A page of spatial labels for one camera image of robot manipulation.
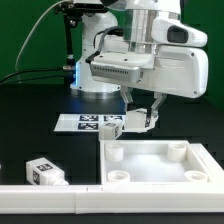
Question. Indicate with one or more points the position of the white sheet with tags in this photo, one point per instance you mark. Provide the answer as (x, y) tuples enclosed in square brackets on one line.
[(89, 123)]

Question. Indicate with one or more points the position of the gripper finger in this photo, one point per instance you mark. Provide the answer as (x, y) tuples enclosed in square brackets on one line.
[(126, 96), (159, 99)]

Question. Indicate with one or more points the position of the white square tabletop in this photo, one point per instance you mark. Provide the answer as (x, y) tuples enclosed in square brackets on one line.
[(150, 161)]

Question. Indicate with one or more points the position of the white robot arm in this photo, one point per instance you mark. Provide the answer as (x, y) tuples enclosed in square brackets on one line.
[(136, 8)]

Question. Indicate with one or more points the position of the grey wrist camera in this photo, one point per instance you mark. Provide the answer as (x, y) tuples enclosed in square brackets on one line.
[(126, 67)]

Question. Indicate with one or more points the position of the black camera stand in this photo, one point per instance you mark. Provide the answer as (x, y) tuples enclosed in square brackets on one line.
[(73, 12)]

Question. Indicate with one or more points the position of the white L-shaped fence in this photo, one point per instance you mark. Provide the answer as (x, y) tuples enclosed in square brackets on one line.
[(120, 197)]

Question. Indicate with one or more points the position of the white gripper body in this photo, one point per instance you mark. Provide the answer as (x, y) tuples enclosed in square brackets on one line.
[(169, 55)]

